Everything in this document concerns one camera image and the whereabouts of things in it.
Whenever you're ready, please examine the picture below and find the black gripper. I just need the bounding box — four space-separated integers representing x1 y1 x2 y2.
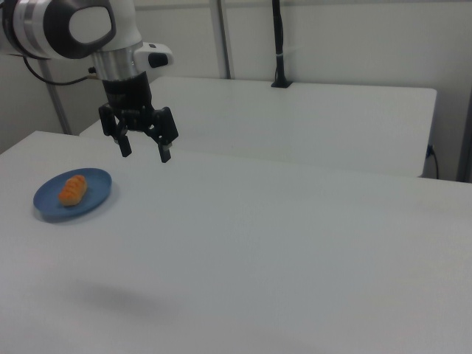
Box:
97 72 180 164

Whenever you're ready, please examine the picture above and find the orange toy bread loaf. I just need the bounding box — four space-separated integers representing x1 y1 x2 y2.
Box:
58 175 89 207

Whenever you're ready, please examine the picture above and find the blue round plate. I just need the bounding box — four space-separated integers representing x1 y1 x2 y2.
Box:
32 167 113 223

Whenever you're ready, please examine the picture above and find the white side table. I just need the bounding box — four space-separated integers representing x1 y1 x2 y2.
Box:
79 76 438 178

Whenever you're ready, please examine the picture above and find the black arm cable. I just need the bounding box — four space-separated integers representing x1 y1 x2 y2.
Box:
20 54 100 86

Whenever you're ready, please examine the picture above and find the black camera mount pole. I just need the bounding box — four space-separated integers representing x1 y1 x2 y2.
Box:
271 0 294 89

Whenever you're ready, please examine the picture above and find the black cable with blue plug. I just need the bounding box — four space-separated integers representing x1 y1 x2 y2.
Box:
426 145 440 180

